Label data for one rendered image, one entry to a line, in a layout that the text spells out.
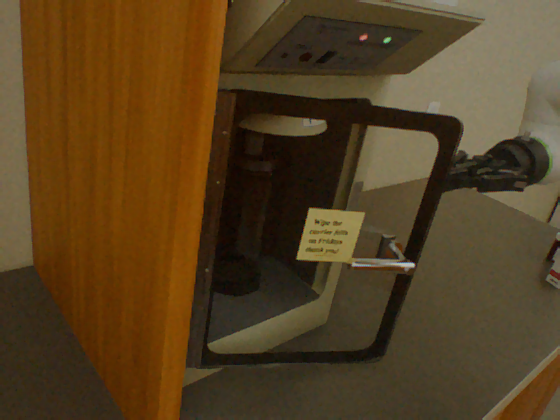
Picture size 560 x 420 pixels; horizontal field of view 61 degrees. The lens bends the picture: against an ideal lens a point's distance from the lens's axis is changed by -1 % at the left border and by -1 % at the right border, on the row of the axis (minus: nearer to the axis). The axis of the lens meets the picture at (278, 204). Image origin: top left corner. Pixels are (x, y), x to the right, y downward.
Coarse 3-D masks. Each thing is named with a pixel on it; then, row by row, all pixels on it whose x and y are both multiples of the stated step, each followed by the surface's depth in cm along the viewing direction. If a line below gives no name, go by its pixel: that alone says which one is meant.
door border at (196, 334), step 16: (224, 96) 51; (224, 112) 51; (224, 128) 52; (224, 144) 53; (224, 160) 54; (208, 176) 54; (224, 176) 55; (208, 192) 55; (208, 208) 56; (208, 224) 57; (208, 240) 58; (208, 256) 59; (208, 272) 60; (208, 288) 62; (208, 304) 63; (192, 320) 63; (192, 336) 65; (192, 352) 66
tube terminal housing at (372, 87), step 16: (224, 80) 52; (240, 80) 53; (256, 80) 54; (272, 80) 56; (288, 80) 58; (304, 80) 59; (320, 80) 61; (336, 80) 63; (352, 80) 65; (368, 80) 67; (384, 80) 70; (304, 96) 61; (320, 96) 62; (336, 96) 64; (352, 96) 67; (368, 96) 69; (384, 96) 71; (192, 368) 70
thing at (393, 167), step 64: (256, 128) 53; (320, 128) 55; (384, 128) 56; (448, 128) 58; (256, 192) 57; (320, 192) 59; (384, 192) 61; (256, 256) 61; (384, 256) 65; (256, 320) 66; (320, 320) 68; (384, 320) 71
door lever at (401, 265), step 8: (392, 248) 65; (400, 248) 65; (392, 256) 65; (400, 256) 63; (352, 264) 59; (360, 264) 59; (368, 264) 59; (376, 264) 59; (384, 264) 60; (392, 264) 60; (400, 264) 60; (408, 264) 61; (352, 272) 59; (360, 272) 59; (368, 272) 60; (376, 272) 60; (384, 272) 60; (392, 272) 60; (400, 272) 61; (408, 272) 61
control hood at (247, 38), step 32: (256, 0) 43; (288, 0) 40; (320, 0) 41; (352, 0) 43; (384, 0) 46; (416, 0) 49; (224, 32) 47; (256, 32) 44; (448, 32) 58; (224, 64) 48; (384, 64) 61; (416, 64) 65
